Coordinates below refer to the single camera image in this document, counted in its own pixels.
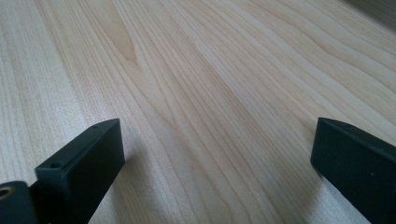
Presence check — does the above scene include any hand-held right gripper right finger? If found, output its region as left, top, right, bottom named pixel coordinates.
left=310, top=117, right=396, bottom=224

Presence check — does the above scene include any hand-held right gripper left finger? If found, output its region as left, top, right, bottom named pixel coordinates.
left=29, top=118, right=126, bottom=224

